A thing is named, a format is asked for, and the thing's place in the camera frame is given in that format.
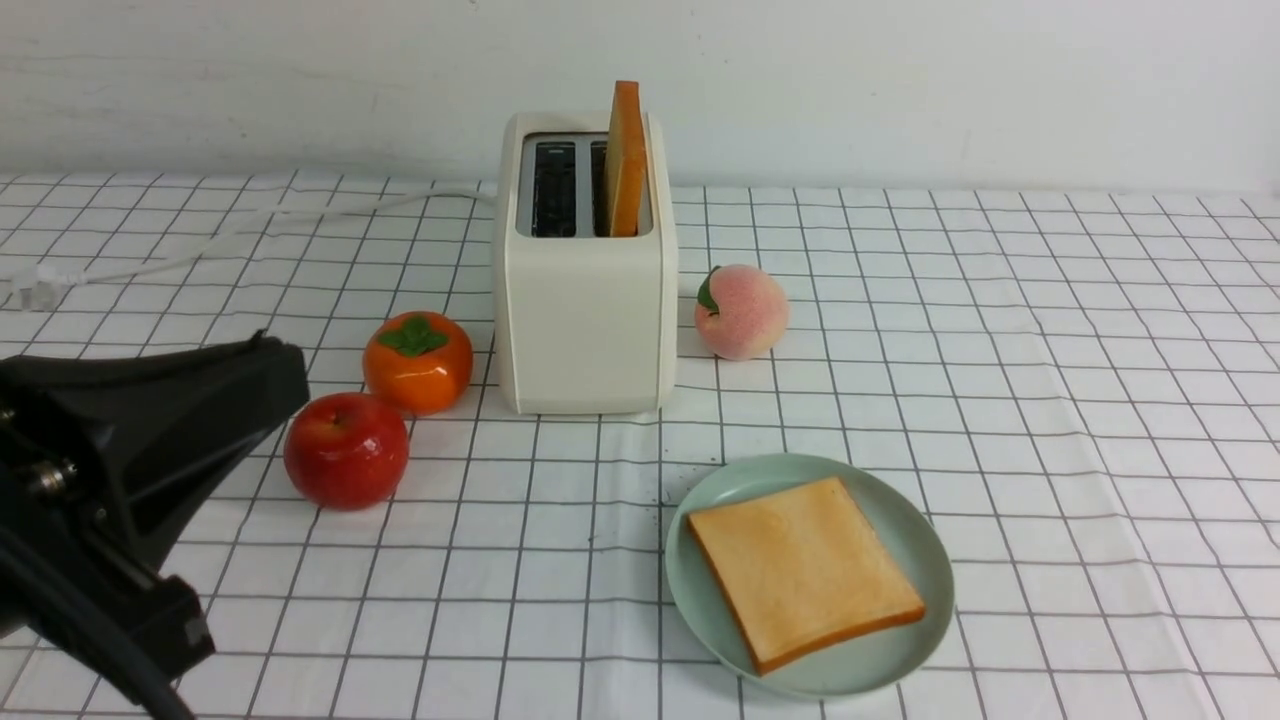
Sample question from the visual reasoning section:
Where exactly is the orange persimmon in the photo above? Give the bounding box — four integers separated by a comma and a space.
362, 311, 474, 416

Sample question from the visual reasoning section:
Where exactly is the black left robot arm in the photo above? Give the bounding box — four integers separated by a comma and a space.
1, 331, 310, 719

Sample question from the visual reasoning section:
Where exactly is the pink peach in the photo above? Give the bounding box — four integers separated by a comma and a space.
694, 264, 790, 361

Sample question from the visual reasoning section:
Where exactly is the white two-slot toaster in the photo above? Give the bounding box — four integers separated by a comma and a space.
492, 111, 678, 416

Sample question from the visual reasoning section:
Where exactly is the red apple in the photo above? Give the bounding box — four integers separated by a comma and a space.
283, 392, 410, 512

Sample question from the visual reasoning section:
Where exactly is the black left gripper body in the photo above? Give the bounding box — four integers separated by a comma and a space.
1, 331, 310, 701

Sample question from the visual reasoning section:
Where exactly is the light green plate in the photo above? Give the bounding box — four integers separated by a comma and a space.
664, 454, 956, 701

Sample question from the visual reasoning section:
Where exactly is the white power cable with plug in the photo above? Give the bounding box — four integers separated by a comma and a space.
3, 188, 499, 309

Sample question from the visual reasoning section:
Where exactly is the toast slice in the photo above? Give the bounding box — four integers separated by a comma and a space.
605, 79, 646, 237
686, 477, 927, 675

